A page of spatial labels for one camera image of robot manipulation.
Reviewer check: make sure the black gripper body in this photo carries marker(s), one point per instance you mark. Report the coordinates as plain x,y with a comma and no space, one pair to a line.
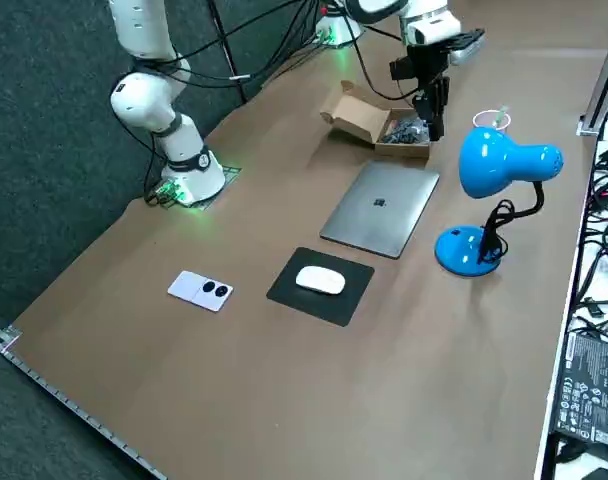
426,65

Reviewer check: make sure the blue desk lamp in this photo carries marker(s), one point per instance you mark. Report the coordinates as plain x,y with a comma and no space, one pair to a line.
489,160

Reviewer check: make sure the grey laptop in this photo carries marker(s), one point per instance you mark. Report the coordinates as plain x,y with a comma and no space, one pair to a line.
379,210

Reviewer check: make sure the pink cup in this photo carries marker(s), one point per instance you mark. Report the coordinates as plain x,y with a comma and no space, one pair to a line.
484,120

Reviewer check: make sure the green marker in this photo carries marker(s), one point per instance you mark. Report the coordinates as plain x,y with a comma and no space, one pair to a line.
500,116

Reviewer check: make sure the open cardboard box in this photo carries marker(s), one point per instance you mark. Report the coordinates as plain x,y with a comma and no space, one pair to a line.
354,117

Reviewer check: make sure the white computer mouse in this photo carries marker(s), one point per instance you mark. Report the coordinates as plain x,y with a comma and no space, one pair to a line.
320,281

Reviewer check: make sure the black mouse pad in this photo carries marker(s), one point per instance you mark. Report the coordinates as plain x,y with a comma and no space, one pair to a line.
289,295

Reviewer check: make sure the lilac folding phone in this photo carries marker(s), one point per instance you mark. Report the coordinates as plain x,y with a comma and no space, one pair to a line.
189,287

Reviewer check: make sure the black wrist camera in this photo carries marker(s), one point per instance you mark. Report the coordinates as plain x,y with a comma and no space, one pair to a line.
468,46

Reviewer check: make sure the aluminium frame post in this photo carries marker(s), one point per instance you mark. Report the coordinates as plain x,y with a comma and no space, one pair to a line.
604,80

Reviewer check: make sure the silver table edge rail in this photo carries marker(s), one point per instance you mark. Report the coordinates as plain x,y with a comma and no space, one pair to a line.
84,415

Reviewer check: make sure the aluminium corner frame rail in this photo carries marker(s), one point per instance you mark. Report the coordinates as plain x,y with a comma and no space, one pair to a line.
4,336

